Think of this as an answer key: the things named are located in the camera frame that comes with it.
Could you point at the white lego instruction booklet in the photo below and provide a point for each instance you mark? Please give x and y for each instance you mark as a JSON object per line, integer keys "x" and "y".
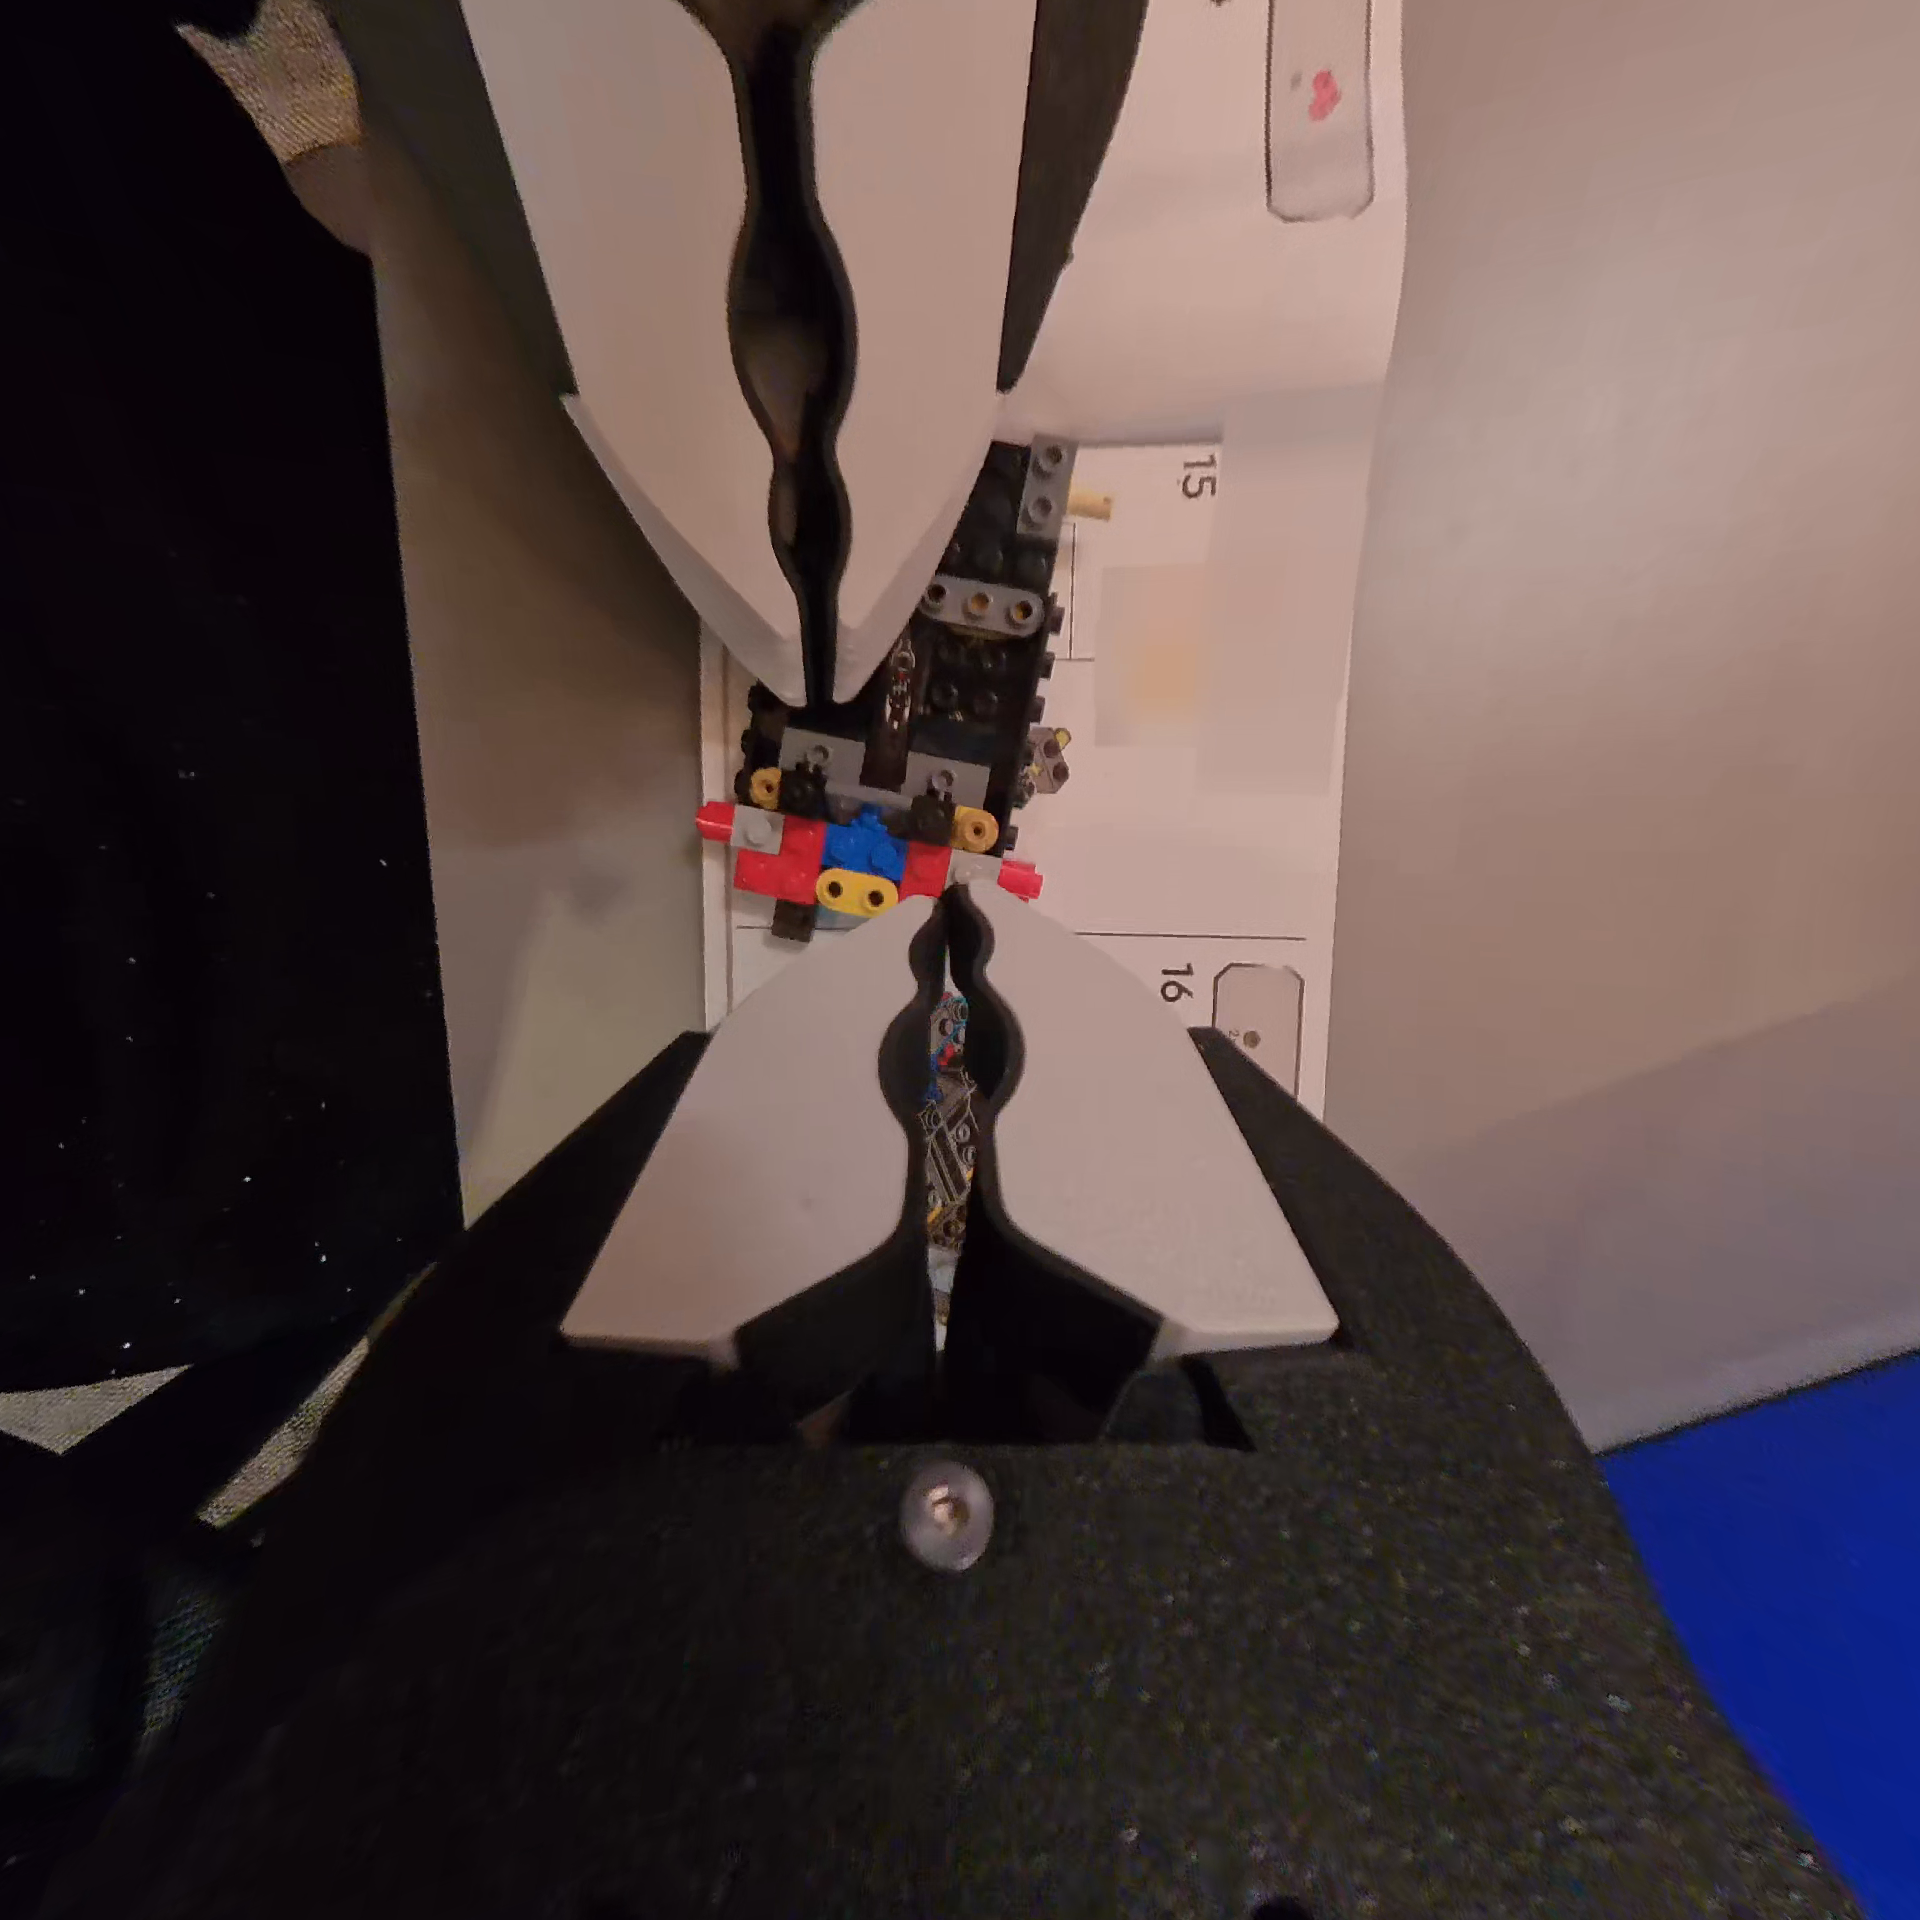
{"x": 1200, "y": 345}

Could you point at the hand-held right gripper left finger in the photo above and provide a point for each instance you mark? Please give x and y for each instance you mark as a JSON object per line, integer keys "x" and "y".
{"x": 751, "y": 1184}

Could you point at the black red blue lego model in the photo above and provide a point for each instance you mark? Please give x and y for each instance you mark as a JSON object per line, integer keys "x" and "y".
{"x": 901, "y": 840}

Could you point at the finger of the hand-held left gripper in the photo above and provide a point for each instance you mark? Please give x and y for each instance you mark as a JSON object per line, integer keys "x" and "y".
{"x": 630, "y": 255}
{"x": 930, "y": 255}

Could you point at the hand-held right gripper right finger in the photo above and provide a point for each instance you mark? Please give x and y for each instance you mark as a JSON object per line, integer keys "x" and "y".
{"x": 1141, "y": 1184}

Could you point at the blue plastic bin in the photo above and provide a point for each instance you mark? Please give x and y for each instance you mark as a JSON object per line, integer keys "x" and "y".
{"x": 1799, "y": 1650}

